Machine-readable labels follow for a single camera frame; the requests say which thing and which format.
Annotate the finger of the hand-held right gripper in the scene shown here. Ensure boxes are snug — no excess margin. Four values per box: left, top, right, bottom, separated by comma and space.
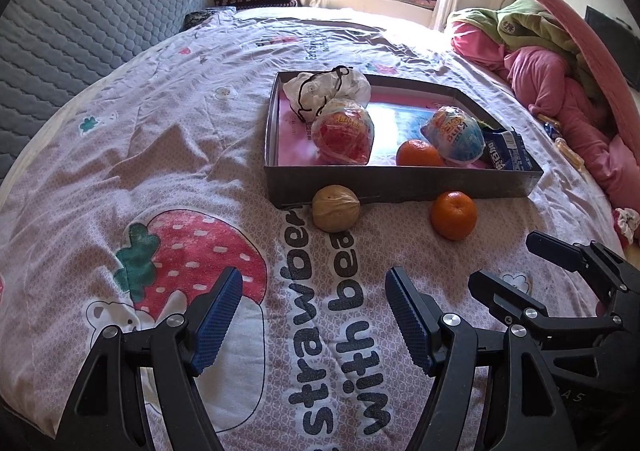
526, 231, 640, 304
468, 270, 621, 344

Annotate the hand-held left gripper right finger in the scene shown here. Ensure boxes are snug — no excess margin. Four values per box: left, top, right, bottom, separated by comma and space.
384, 265, 578, 451

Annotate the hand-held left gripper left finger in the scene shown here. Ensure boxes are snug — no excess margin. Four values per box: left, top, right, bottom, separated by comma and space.
59, 266, 245, 451

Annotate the shallow dark cardboard box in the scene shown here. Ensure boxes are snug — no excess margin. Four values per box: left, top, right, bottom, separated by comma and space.
263, 71, 545, 209

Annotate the large blue red egg toy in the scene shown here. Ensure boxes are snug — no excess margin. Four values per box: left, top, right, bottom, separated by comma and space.
420, 105, 487, 167

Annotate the orange tangerine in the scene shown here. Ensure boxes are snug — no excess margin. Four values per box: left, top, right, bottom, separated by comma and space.
430, 190, 477, 241
395, 139, 446, 168

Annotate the floral fabric scrunchie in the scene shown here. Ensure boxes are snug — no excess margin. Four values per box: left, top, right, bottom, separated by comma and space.
614, 208, 640, 248

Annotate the small yellow snack packet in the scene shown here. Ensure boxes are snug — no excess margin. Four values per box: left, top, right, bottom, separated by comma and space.
554, 137, 586, 173

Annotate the small blue orange snack packet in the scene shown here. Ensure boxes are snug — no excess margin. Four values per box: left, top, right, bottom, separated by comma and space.
537, 115, 563, 139

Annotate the brown walnut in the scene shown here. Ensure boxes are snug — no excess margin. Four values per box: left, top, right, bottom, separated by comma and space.
312, 184, 361, 233

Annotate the pink quilt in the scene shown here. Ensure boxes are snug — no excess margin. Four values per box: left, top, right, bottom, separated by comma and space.
450, 20, 640, 212

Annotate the strawberry printed bed sheet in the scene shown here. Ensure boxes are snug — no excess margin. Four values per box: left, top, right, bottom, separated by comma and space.
0, 6, 626, 451

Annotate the green blanket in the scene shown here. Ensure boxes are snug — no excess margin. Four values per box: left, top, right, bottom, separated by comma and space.
446, 0, 608, 99

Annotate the dark flat screen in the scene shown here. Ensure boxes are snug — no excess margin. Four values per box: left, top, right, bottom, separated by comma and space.
584, 5, 640, 59

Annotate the black lace cloth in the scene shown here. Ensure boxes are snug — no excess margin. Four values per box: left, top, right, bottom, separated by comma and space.
182, 8, 236, 31

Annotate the grey quilted headboard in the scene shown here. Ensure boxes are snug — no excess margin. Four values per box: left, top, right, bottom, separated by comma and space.
0, 0, 213, 182

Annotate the white plastic bag black string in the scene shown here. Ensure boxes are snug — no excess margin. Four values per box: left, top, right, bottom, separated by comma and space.
283, 65, 373, 123

